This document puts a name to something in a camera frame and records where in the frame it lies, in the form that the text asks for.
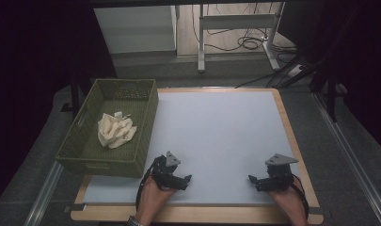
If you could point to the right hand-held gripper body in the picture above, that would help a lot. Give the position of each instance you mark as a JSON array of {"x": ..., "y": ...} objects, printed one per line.
[{"x": 280, "y": 175}]

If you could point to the person's left hand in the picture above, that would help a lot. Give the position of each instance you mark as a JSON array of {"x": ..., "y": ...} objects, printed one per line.
[{"x": 150, "y": 201}]

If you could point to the white power strip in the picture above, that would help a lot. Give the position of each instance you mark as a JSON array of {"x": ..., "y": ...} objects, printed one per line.
[{"x": 295, "y": 70}]

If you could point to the white cabinet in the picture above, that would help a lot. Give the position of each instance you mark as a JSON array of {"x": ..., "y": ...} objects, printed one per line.
[{"x": 138, "y": 28}]

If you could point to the silver wristwatch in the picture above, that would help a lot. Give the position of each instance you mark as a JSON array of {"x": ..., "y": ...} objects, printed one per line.
[{"x": 134, "y": 221}]

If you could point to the green woven basket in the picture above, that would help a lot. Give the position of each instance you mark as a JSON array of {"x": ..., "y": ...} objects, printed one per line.
[{"x": 116, "y": 157}]

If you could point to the black stand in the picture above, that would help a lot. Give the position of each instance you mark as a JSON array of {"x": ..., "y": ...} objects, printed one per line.
[
  {"x": 74, "y": 94},
  {"x": 330, "y": 81}
]

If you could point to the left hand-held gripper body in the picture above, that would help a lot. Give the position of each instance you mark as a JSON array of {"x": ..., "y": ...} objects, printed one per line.
[{"x": 162, "y": 171}]

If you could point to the cream printed cloth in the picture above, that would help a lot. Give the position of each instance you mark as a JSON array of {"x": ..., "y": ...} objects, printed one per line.
[{"x": 114, "y": 132}]

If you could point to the black tape strip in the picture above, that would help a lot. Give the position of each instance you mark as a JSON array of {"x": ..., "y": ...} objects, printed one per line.
[
  {"x": 315, "y": 210},
  {"x": 75, "y": 207}
]

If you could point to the white metal desk frame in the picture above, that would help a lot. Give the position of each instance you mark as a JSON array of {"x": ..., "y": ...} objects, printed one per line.
[{"x": 235, "y": 22}]

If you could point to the person's right hand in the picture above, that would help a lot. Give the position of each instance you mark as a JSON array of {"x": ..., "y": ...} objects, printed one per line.
[{"x": 293, "y": 204}]

